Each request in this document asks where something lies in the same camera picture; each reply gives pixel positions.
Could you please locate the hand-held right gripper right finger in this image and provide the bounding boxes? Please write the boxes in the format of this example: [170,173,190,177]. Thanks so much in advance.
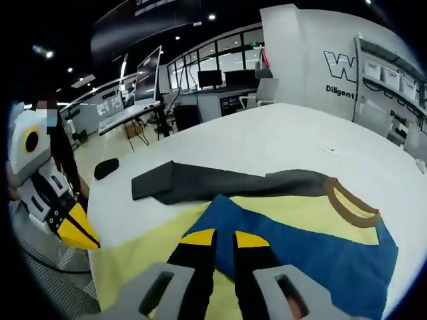
[232,230,344,320]

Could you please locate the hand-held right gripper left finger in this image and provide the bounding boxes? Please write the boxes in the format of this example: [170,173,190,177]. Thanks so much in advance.
[113,228,218,320]

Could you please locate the yellow blue grey sleeved garment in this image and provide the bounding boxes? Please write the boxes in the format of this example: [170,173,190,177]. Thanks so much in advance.
[88,159,400,320]

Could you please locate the grey mesh office chair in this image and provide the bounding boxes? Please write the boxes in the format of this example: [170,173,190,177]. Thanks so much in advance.
[13,206,101,315]

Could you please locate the black chair armrest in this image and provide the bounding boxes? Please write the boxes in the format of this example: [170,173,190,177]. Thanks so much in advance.
[94,158,120,181]

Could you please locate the white office desk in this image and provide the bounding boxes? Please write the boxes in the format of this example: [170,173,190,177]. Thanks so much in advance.
[97,99,161,136]

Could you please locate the brown cardboard box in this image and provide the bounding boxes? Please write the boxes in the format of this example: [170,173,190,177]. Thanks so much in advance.
[125,119,143,139]

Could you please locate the large tilted display screen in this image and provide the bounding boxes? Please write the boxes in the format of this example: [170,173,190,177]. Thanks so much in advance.
[134,45,163,102]

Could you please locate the black cabinet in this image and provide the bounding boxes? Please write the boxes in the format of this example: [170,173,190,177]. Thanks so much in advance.
[173,105,201,133]

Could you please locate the dark overhead banner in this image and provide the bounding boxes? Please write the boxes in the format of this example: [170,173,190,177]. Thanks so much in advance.
[89,0,201,58]

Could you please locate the grey swivel chair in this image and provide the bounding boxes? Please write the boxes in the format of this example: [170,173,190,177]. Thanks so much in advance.
[255,78,280,106]

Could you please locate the black computer monitor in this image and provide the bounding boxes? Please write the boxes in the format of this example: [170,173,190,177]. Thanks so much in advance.
[197,70,223,89]
[224,70,258,91]

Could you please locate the grey square-backed chair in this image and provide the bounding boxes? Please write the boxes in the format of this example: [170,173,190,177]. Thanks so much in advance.
[405,123,427,158]
[358,99,390,135]

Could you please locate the pink and grey hanging bag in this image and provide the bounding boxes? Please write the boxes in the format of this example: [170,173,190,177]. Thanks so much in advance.
[254,49,273,79]

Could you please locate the grey metal shelving rack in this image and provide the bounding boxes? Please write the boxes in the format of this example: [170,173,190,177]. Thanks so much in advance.
[352,32,427,135]

